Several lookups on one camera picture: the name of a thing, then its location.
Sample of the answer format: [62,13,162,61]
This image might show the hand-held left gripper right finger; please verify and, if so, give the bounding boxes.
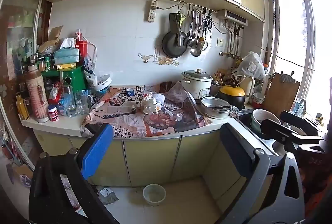
[219,123,305,224]

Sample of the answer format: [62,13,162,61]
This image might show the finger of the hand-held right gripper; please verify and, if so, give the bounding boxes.
[261,119,323,152]
[280,110,322,136]

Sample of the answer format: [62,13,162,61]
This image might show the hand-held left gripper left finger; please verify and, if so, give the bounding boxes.
[28,123,120,224]

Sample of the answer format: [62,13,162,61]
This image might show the white tissue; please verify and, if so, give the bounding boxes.
[140,93,159,115]

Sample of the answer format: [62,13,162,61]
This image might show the white floor bowl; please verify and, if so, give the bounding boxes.
[143,184,166,206]

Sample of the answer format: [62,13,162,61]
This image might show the large white bowl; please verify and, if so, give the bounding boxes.
[250,109,282,133]

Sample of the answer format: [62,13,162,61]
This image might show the steel sink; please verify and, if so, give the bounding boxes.
[238,109,287,147]

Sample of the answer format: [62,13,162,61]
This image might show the wooden cutting board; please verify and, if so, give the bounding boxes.
[262,72,301,114]

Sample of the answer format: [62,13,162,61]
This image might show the stack of small bowls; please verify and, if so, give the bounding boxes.
[251,92,265,109]

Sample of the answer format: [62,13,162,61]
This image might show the printed newspaper cover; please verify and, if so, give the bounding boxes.
[80,81,214,138]

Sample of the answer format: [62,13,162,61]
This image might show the grey floor rag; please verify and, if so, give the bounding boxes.
[96,186,119,205]

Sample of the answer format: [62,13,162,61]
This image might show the aluminium steamer pot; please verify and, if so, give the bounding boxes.
[201,96,232,119]

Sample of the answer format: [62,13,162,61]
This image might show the white jug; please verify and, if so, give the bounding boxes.
[240,75,256,104]

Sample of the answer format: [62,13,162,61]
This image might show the tall drinking glass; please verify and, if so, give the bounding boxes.
[75,90,90,115]

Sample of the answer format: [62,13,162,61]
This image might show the yellow base cabinet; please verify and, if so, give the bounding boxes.
[32,120,275,214]

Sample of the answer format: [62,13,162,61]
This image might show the yellow black cooker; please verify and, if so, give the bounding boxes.
[217,85,245,110]

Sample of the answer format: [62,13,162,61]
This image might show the white pill bottle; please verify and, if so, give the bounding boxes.
[47,105,60,122]

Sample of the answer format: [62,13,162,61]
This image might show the clear plastic water bottle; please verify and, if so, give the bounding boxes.
[57,85,78,118]

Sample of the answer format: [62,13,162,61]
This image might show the long metal knife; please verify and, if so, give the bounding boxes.
[185,91,205,123]

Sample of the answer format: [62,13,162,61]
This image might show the chopstick holder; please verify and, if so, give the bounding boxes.
[210,70,227,96]

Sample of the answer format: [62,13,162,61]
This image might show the white plastic bag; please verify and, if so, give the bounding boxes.
[237,51,265,81]

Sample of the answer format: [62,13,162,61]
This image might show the white round dish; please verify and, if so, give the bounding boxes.
[94,74,112,91]

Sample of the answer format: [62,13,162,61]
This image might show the red snack packet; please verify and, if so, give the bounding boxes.
[48,81,64,105]

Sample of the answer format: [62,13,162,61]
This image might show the white powder packet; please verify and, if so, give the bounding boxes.
[84,70,98,87]

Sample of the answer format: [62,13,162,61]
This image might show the clear plastic wrapper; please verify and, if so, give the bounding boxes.
[161,107,188,124]

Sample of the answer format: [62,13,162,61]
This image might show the green metal box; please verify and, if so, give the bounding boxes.
[41,66,87,91]

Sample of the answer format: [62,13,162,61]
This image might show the white rice cooker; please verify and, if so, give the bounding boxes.
[181,69,214,100]

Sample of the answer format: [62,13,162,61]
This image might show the pink white thermos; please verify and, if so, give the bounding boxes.
[25,65,50,123]

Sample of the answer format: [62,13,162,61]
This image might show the white crumpled wrapper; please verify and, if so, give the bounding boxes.
[152,93,166,105]

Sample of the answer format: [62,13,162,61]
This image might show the yellow bottle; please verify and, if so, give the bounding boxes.
[16,93,29,121]

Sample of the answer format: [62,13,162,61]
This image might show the window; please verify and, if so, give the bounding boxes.
[267,0,332,126]

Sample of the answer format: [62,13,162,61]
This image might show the flat yellow box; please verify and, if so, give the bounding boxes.
[53,63,77,70]

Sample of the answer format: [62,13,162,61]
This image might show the teal tissue box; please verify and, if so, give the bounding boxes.
[53,38,80,65]

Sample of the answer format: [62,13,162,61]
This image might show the red tin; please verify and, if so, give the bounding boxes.
[76,40,88,66]

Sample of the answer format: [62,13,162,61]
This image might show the spice jars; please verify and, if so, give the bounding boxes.
[38,56,52,71]

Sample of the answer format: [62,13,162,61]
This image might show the large steel ladle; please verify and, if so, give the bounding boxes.
[190,10,202,57]

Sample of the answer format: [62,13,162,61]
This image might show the perforated metal spoon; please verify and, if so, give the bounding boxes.
[196,10,205,51]

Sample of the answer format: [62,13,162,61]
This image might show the dark metal ladle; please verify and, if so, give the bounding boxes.
[187,10,197,48]

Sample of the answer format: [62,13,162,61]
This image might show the cardboard pieces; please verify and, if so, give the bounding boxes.
[39,26,64,53]

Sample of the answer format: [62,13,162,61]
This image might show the black kitchen scissors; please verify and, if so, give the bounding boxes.
[204,14,213,40]

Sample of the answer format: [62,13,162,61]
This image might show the black frying pan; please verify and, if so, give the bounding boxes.
[162,31,188,58]

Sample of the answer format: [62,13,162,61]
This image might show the glass door cabinet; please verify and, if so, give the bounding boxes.
[0,0,52,170]

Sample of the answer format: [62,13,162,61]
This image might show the white cable loop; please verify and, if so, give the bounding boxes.
[82,35,98,64]

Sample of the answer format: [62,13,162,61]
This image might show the wire mesh strainer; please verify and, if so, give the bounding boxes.
[200,13,208,51]

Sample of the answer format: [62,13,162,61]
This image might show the white wall heater unit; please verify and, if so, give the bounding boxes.
[216,9,249,26]

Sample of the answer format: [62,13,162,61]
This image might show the metal hanging rail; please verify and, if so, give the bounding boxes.
[158,0,217,13]

